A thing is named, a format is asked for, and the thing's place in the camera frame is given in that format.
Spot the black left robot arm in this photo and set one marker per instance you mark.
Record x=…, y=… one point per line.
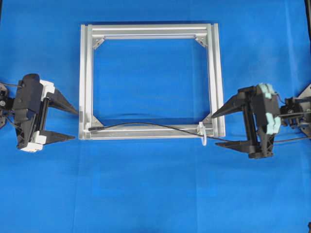
x=7, y=96

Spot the silver aluminium extrusion frame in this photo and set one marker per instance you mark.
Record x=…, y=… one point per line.
x=150, y=81

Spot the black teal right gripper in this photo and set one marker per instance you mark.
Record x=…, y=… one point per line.
x=262, y=114

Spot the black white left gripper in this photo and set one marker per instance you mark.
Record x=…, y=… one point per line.
x=26, y=107

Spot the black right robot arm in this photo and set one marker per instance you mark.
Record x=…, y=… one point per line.
x=295, y=112

